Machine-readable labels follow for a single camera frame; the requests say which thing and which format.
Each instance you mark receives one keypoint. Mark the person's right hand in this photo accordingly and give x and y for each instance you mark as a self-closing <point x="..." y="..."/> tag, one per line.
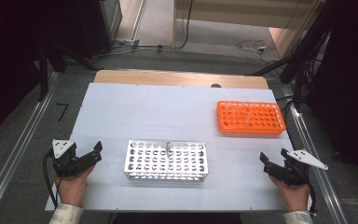
<point x="293" y="196"/>

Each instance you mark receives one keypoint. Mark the silver metal test tube rack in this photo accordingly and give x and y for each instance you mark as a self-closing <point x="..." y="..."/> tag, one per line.
<point x="183" y="161"/>

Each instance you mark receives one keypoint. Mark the black metal stand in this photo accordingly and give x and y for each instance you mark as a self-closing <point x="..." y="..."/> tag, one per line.
<point x="298" y="81"/>
<point x="43" y="77"/>

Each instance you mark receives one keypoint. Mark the grey power strip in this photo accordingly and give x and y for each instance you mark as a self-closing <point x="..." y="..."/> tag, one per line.
<point x="127" y="42"/>

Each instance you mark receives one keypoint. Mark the orange plastic test tube rack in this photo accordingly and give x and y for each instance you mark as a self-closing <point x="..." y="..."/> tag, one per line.
<point x="261" y="124"/>

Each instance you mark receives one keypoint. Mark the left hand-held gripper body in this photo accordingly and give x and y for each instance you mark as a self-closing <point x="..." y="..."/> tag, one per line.
<point x="66" y="165"/>

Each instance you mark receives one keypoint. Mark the white board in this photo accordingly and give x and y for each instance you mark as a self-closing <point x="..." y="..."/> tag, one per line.
<point x="167" y="109"/>

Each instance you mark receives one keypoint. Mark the aluminium floor rail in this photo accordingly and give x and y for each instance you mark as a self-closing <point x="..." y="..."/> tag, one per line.
<point x="331" y="199"/>
<point x="18" y="146"/>

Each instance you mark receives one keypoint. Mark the person's left hand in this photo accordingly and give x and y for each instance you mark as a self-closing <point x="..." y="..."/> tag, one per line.
<point x="73" y="189"/>

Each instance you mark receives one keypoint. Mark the wooden table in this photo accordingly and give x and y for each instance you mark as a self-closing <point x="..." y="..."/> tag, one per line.
<point x="167" y="77"/>

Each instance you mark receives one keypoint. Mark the dark metal cabinet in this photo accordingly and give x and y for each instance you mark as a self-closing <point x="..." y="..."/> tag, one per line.
<point x="99" y="25"/>

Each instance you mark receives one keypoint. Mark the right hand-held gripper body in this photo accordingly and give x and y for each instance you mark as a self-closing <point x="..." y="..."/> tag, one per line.
<point x="295" y="174"/>

